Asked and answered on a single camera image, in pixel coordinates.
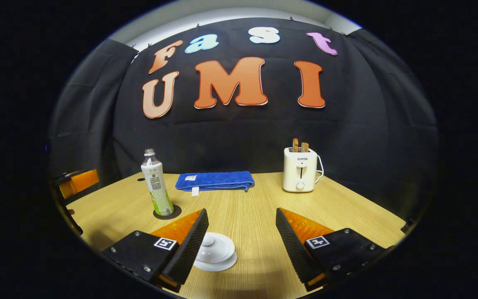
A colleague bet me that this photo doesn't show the cream toaster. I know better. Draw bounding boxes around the cream toaster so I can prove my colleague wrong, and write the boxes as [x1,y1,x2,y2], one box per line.
[283,147,318,193]

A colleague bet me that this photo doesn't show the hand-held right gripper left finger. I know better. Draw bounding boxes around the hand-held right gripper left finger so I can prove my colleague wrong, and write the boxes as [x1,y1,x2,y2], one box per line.
[102,208,210,293]

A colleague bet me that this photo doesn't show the white saucer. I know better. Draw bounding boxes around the white saucer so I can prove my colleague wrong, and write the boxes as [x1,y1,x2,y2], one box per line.
[193,251,238,272]

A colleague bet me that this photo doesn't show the blue folded towel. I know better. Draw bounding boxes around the blue folded towel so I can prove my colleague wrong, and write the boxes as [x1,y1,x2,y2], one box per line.
[175,171,255,196]

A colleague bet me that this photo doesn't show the clear green-label water bottle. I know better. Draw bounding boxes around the clear green-label water bottle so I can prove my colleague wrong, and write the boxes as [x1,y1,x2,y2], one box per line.
[141,149,175,217]

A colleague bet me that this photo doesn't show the dark round coaster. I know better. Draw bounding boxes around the dark round coaster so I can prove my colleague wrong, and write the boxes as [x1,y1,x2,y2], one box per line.
[153,204,182,220]

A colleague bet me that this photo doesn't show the white teacup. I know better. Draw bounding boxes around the white teacup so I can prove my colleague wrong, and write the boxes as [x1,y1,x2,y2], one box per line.
[195,235,236,265]

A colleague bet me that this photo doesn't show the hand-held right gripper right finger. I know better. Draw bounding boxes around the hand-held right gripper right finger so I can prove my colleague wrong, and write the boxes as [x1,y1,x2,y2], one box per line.
[276,208,393,292]

